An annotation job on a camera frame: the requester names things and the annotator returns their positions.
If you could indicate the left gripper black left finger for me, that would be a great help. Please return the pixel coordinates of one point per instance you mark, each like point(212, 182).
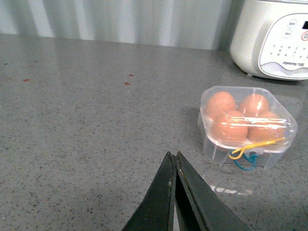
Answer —
point(156, 211)

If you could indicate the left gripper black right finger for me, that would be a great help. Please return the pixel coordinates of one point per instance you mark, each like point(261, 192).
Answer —
point(198, 207)

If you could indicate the clear plastic egg box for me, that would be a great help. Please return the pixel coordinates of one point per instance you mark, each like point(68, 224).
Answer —
point(283, 106)

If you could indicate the brown egg front left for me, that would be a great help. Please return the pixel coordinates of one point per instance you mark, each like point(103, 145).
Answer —
point(230, 126)

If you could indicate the brown egg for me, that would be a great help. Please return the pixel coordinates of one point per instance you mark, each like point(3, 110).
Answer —
point(253, 105)
point(219, 103)
point(230, 126)

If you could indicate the brown egg back left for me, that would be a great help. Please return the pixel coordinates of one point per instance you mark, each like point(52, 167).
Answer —
point(219, 103)

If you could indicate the brown egg back right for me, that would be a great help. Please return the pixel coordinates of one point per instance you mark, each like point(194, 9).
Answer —
point(253, 105)

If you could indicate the yellow rubber band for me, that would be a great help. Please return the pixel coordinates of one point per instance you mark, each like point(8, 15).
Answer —
point(238, 153)

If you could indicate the blue rubber band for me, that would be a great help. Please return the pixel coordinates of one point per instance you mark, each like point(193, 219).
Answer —
point(247, 162)

